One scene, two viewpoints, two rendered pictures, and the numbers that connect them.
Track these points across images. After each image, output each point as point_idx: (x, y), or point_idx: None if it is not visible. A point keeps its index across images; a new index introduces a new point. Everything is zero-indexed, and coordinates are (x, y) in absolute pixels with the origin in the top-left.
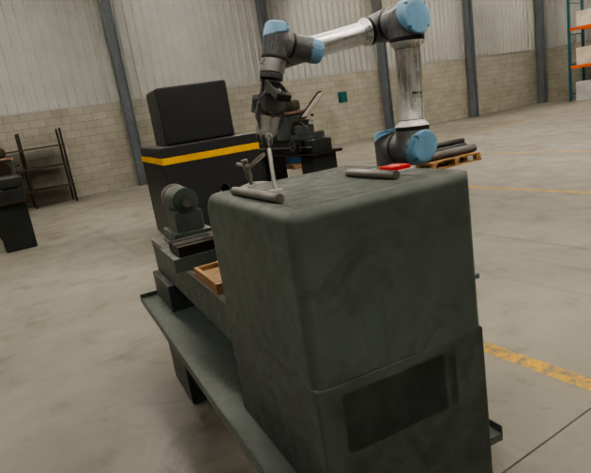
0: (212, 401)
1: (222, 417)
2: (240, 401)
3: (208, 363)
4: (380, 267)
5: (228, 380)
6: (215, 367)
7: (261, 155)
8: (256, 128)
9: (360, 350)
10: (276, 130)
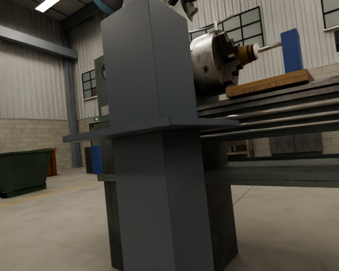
0: (246, 159)
1: (230, 161)
2: (234, 163)
3: (301, 161)
4: None
5: (262, 162)
6: (289, 161)
7: None
8: (197, 8)
9: None
10: (185, 13)
